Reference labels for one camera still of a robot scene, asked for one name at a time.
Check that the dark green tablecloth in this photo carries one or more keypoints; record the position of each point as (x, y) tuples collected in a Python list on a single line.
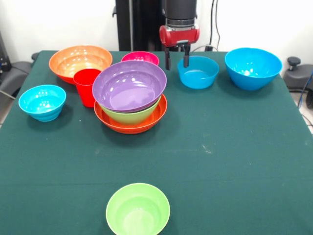
[(73, 171)]

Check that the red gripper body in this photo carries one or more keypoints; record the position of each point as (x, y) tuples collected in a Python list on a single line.
[(179, 36)]

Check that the translucent blue straight-sided bowl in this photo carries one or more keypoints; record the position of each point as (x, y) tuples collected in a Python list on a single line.
[(198, 76)]

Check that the black pedestal leg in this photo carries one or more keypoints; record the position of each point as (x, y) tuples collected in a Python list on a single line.
[(14, 73), (298, 76)]

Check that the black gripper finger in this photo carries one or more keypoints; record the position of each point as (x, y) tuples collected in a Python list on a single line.
[(186, 58), (167, 61)]

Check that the pink bowl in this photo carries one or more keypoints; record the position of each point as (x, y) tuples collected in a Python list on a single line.
[(140, 57)]

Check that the orange bowl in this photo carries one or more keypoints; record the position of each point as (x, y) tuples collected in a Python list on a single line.
[(63, 61), (132, 128)]

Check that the purple bowl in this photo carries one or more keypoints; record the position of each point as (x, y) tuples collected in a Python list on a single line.
[(129, 85)]

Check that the small blue ribbed bowl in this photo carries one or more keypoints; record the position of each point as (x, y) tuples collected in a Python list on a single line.
[(41, 102)]

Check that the red cup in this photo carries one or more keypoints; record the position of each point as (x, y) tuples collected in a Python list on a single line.
[(84, 88)]

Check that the large green bowl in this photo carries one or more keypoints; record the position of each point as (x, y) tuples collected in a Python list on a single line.
[(129, 118)]

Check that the small green bowl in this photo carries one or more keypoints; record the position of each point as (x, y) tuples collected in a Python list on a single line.
[(138, 210)]

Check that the large blue bowl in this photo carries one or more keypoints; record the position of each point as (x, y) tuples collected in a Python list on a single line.
[(252, 68)]

